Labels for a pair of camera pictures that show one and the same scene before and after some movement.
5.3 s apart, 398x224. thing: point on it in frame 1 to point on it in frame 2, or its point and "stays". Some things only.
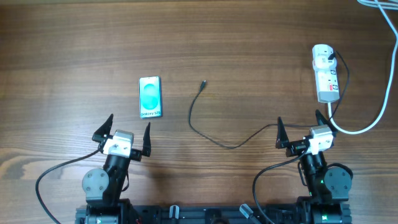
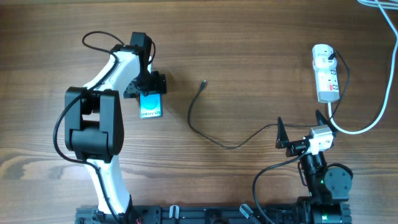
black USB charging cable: [330, 58] stays
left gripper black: [100, 135] to [158, 86]
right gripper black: [295, 147] stays
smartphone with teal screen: [150, 97] stays
